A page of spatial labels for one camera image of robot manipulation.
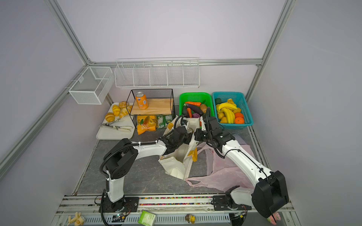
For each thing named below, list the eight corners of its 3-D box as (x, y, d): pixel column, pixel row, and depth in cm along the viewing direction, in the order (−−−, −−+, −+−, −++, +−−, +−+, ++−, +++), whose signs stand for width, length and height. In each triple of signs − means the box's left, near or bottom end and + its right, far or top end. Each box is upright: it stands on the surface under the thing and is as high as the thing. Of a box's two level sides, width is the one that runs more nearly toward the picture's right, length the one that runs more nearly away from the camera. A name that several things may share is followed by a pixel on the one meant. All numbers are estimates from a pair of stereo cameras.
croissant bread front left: (105, 122, 111) (103, 120, 109) (108, 114, 115) (107, 112, 113) (113, 122, 111) (112, 120, 108) (116, 114, 115) (115, 112, 113)
